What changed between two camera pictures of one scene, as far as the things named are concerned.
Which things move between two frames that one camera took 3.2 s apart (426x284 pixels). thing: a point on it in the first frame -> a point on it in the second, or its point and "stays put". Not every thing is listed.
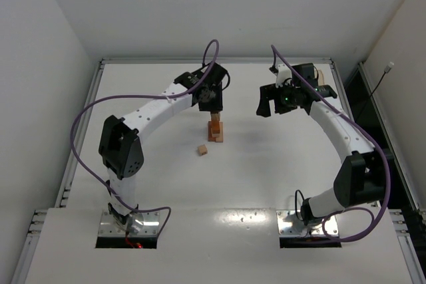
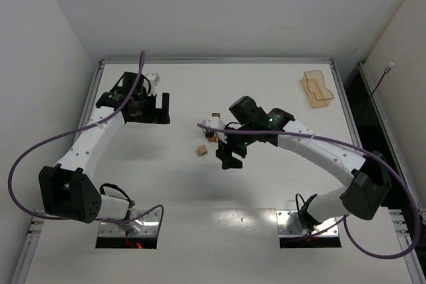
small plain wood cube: (202, 149) stays put
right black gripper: (272, 94) -> (229, 151)
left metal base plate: (151, 225) stays put
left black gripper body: (211, 105) -> (154, 108)
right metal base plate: (289, 223) stays put
